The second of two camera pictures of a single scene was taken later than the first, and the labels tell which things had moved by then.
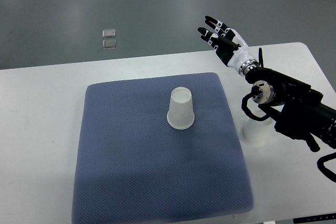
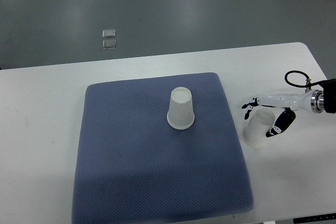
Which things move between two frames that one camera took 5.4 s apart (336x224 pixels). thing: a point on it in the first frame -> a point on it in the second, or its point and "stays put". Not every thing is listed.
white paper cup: (254, 132) stays put
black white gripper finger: (219, 26) -> (254, 104)
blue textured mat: (133, 166) stays put
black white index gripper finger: (208, 35) -> (247, 114)
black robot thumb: (235, 46) -> (283, 121)
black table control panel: (315, 218) stays put
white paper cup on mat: (180, 114) stays put
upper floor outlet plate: (108, 33) stays put
